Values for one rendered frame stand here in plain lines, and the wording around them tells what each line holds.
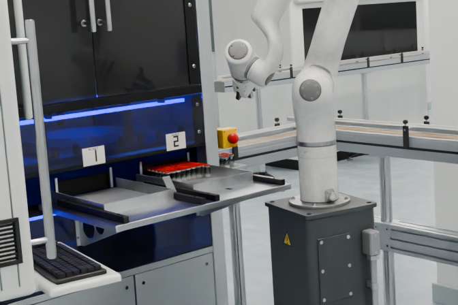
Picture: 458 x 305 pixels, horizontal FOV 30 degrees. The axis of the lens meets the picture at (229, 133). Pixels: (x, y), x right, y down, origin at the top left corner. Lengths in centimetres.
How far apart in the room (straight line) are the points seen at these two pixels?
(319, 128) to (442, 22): 159
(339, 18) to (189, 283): 119
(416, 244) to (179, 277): 101
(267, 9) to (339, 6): 22
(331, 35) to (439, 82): 158
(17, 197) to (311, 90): 91
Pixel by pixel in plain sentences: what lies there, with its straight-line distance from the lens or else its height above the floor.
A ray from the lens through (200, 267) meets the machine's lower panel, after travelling 322.
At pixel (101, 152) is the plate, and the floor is 103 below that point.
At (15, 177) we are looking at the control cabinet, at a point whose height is 110.
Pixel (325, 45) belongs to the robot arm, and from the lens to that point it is 259.
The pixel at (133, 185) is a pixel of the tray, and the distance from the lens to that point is 295.
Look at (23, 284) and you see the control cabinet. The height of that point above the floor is 83.
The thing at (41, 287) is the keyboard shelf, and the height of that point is 79.
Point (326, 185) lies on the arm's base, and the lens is 263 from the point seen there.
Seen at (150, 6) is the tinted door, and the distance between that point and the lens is 301.
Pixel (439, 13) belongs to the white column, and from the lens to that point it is 408.
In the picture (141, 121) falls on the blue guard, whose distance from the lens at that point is 298.
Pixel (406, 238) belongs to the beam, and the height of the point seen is 50.
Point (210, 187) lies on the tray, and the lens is 285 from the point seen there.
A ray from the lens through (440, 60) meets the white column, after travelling 409.
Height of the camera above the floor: 147
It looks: 8 degrees down
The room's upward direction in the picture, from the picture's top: 4 degrees counter-clockwise
